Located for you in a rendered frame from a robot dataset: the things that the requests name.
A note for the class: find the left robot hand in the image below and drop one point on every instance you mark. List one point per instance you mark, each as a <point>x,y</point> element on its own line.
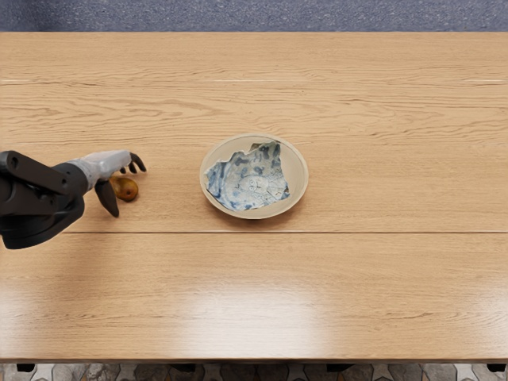
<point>104,164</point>

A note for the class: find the yellow-brown pear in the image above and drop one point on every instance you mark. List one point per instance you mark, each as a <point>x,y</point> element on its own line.
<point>126,189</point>

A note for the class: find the beige plate with blue pattern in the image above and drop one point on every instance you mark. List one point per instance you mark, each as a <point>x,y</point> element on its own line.
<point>254,176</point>

